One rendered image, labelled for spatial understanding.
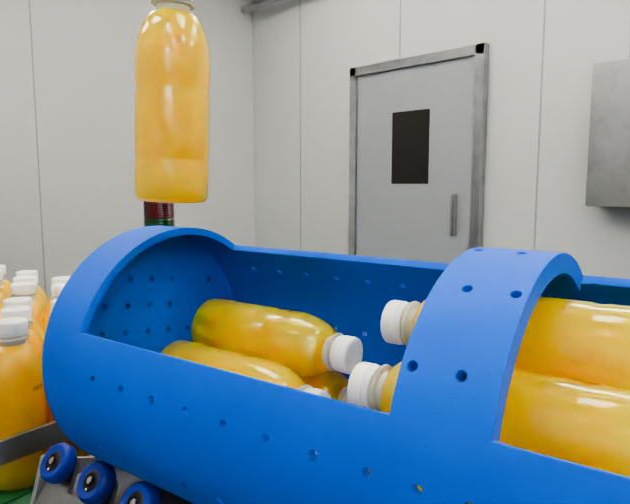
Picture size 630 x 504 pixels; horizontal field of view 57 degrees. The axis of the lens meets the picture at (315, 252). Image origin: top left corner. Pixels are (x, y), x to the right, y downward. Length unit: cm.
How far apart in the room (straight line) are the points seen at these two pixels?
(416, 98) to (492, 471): 430
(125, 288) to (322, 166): 464
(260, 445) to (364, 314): 28
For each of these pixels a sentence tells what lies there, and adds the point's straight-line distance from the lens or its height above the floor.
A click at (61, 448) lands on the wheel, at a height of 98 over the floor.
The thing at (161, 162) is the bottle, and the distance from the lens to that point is 58.
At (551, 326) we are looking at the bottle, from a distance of 45.
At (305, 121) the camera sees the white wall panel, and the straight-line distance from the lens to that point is 547.
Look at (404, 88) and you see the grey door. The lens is 467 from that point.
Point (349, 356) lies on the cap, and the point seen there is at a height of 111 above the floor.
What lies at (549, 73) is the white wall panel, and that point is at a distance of 412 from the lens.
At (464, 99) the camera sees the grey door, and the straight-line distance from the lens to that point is 434.
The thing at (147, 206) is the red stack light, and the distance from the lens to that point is 126.
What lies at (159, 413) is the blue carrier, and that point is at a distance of 52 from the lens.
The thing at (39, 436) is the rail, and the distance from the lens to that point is 84.
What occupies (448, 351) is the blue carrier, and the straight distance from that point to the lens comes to 38.
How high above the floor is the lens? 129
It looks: 7 degrees down
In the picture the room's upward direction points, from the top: straight up
